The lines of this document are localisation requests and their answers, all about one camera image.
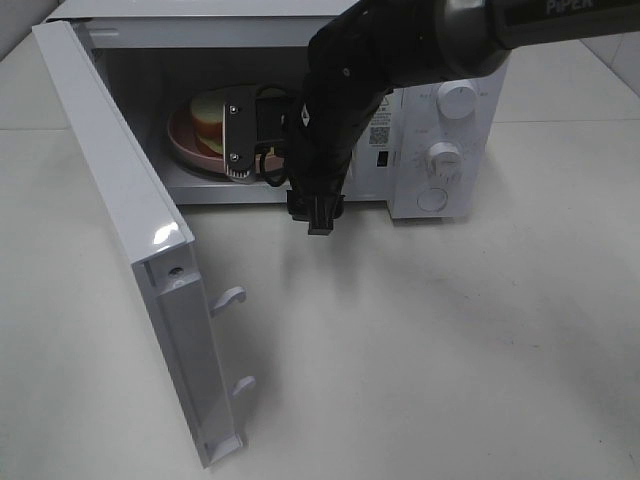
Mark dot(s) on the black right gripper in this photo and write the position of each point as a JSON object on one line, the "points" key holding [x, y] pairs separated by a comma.
{"points": [[315, 134]]}

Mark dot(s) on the sandwich with white bread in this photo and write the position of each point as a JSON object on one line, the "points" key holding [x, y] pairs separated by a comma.
{"points": [[207, 114]]}

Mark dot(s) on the round white door button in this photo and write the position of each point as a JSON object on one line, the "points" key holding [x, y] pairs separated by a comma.
{"points": [[432, 200]]}

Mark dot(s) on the white warning label sticker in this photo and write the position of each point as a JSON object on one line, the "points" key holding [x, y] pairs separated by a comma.
{"points": [[381, 126]]}

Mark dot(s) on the pink plate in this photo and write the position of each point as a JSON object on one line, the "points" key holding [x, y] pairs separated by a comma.
{"points": [[272, 105]]}

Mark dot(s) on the lower white timer knob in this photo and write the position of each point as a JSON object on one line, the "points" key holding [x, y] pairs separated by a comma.
{"points": [[443, 160]]}

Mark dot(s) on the glass microwave turntable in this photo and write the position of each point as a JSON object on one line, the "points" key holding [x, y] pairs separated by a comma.
{"points": [[213, 166]]}

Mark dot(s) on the white microwave oven body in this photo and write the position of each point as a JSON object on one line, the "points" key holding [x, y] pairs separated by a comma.
{"points": [[153, 56]]}

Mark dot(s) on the upper white power knob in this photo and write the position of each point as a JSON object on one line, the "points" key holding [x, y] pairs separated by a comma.
{"points": [[456, 100]]}

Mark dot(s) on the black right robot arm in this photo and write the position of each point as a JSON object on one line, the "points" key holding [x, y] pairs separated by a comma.
{"points": [[380, 46]]}

